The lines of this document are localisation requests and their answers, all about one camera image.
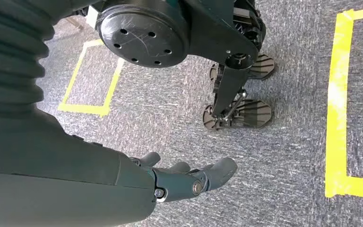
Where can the black robot left foot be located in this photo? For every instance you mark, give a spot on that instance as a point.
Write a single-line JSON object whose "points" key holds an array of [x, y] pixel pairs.
{"points": [[263, 65]]}

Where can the small yellow floor tape rectangle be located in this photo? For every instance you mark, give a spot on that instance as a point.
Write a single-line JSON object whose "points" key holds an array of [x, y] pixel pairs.
{"points": [[84, 109]]}

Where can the black robot left leg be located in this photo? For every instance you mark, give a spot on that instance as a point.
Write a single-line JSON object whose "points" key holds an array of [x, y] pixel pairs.
{"points": [[250, 31]]}

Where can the large yellow floor tape rectangle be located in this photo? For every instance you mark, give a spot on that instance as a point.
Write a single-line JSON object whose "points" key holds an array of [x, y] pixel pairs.
{"points": [[336, 94]]}

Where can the robot right arm ribbed sleeve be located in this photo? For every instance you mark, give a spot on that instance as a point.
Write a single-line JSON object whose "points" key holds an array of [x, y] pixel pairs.
{"points": [[9, 62]]}

